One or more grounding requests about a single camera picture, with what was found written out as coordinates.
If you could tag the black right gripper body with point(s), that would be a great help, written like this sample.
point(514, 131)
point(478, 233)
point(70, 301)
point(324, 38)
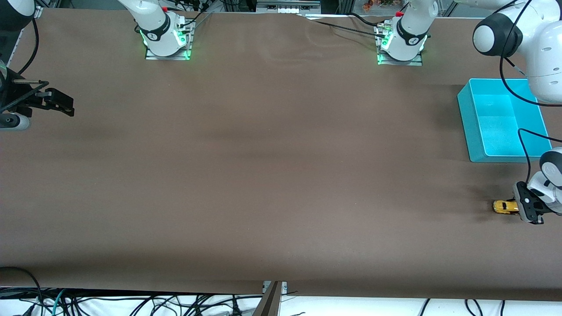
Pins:
point(16, 95)

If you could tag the yellow beetle toy car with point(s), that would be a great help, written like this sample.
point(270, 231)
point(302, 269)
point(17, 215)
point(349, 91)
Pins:
point(502, 206)

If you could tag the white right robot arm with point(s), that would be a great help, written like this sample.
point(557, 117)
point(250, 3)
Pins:
point(156, 30)

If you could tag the teal plastic storage bin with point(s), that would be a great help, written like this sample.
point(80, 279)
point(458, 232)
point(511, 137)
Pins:
point(500, 136)

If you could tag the colourful background items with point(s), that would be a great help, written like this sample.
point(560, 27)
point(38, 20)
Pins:
point(382, 3)

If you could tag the brown table cover cloth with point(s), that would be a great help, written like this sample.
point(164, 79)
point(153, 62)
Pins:
point(281, 188)

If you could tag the grey background device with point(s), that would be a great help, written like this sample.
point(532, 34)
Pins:
point(287, 6)

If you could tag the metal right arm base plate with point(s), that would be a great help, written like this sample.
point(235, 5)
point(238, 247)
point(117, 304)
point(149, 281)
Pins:
point(169, 57)

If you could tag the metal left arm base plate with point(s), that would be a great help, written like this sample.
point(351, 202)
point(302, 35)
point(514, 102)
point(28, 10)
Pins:
point(399, 63)

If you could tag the small metal post bracket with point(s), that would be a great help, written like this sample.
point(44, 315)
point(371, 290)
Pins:
point(284, 287)

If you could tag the dark aluminium background post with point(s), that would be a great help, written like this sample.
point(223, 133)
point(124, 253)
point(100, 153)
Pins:
point(344, 6)

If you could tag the aluminium frame post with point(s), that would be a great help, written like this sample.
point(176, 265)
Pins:
point(268, 305)

